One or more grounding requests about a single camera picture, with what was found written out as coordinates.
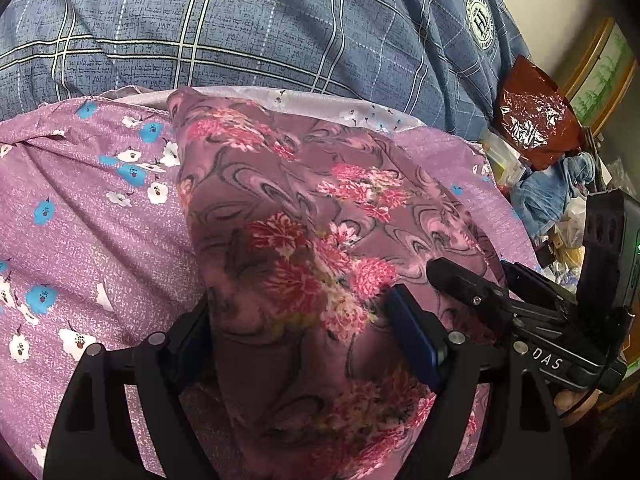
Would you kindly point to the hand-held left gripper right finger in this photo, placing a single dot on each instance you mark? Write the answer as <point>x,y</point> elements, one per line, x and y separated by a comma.
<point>414,337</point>

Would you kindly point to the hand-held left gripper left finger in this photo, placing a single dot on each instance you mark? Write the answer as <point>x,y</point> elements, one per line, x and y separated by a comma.
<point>186,349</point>

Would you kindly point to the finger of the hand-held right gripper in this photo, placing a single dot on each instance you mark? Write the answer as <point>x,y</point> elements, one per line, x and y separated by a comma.
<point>540,285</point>
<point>465,287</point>

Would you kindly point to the mauve pink-flowered garment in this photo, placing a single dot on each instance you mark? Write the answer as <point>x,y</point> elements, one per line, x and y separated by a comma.
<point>310,240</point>

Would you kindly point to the person's right hand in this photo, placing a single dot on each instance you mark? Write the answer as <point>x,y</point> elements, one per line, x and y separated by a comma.
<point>575,407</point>

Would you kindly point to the blue denim cloth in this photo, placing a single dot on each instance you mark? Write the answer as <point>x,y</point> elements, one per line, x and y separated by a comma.
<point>550,190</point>

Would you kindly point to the pile of plastic packets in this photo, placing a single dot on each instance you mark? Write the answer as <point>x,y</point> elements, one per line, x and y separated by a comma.
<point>505,165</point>

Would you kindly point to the light purple floral cloth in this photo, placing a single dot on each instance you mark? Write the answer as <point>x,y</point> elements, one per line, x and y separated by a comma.
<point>95,240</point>

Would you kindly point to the red foil bag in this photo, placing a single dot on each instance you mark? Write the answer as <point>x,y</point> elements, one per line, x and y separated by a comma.
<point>535,110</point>

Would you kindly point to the wooden framed picture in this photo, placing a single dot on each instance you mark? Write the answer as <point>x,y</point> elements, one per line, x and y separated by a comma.
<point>600,75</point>

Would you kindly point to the blue plaid quilt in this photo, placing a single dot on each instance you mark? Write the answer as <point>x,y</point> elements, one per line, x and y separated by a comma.
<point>260,30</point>

